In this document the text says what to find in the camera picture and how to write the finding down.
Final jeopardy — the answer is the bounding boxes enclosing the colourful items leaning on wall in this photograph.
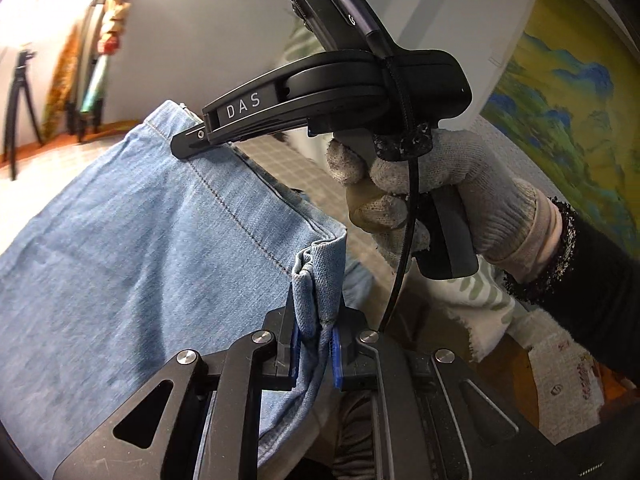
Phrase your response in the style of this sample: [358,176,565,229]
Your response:
[40,0,131,142]

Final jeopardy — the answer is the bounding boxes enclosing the checkered beige bed blanket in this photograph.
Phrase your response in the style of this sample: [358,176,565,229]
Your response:
[1,132,394,324]

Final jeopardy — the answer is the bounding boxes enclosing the blue green landscape painting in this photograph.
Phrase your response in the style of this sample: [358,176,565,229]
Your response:
[480,0,639,256]

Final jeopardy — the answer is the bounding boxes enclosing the light blue denim pants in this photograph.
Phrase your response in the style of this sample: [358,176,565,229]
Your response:
[1,101,372,479]

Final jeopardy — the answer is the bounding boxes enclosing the right forearm black sleeve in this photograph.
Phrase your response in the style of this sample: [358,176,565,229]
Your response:
[506,200,639,384]

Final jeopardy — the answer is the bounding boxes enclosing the right gloved hand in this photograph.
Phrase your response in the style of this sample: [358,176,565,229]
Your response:
[326,130,561,283]

